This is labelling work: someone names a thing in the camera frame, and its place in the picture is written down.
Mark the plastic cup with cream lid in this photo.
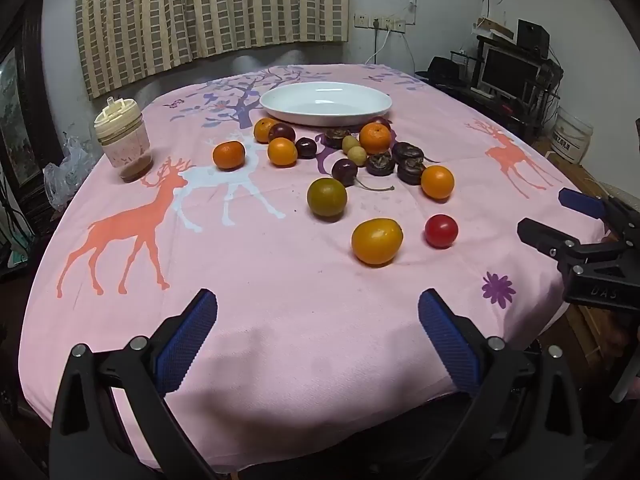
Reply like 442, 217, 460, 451
94, 96, 153, 183

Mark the white plastic bucket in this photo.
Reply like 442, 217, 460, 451
550, 106, 594, 165

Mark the clear plastic bag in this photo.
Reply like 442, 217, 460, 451
43, 132, 103, 211

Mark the pink deer print tablecloth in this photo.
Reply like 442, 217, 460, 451
19, 63, 617, 472

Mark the black metal rack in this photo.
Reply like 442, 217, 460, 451
450, 34, 565, 111

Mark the black speaker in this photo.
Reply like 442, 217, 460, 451
516, 19, 551, 58

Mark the brown water chestnut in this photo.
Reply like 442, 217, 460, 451
365, 152, 396, 177
391, 141, 426, 163
324, 128, 352, 150
396, 158, 427, 186

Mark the striped beige curtain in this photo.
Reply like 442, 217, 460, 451
75, 0, 350, 100

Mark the orange mandarin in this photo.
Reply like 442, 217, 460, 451
359, 122, 392, 155
253, 117, 279, 144
267, 137, 299, 167
212, 140, 246, 171
420, 165, 455, 200

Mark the white wall socket strip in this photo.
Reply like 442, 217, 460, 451
354, 12, 407, 32

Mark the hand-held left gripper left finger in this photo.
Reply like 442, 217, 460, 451
49, 288, 221, 480

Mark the framed picture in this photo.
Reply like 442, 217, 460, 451
0, 45, 51, 188

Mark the green orange round fruit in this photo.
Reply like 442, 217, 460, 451
306, 177, 348, 219

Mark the red cherry tomato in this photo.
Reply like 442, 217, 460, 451
424, 214, 459, 249

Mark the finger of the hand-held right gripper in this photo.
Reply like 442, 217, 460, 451
558, 187, 640, 246
516, 217, 617, 273

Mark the cardboard box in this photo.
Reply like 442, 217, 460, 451
476, 16, 515, 40

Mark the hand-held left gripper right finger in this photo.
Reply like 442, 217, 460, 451
417, 288, 586, 480

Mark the computer monitor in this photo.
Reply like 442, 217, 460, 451
479, 46, 543, 101

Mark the yellow orange tomato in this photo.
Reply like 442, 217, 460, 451
351, 218, 404, 266

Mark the white oval plate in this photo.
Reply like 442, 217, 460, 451
259, 81, 393, 127

